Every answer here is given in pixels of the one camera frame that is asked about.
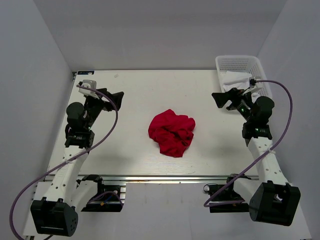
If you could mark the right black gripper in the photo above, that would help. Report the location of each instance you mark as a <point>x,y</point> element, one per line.
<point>235,96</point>

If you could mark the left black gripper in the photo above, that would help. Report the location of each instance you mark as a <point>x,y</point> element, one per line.
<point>116,97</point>

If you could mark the red t shirt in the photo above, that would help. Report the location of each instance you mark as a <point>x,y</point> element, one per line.
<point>172,132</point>

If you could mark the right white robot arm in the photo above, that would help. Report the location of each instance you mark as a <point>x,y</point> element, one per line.
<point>262,185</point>

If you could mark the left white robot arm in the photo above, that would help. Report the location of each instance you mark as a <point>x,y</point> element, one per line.
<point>56,213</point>

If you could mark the white crumpled t shirt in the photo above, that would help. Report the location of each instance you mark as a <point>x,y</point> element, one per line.
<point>238,80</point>

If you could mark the blue label sticker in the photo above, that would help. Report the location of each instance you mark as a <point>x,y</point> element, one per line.
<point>85,72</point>

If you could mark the white plastic basket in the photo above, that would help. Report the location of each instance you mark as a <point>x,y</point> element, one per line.
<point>239,63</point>

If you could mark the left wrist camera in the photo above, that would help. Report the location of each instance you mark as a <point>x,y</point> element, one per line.
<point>88,84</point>

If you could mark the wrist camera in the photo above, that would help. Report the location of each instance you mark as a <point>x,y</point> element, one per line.
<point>88,84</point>
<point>253,87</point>

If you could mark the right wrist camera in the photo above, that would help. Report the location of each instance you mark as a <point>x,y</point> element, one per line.
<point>253,87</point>

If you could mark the aluminium table rail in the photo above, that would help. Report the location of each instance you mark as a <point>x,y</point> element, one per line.
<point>164,178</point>

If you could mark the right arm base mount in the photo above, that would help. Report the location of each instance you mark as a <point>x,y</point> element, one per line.
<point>227,194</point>

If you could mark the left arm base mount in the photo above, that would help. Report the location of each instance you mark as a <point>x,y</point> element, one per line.
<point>106,200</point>

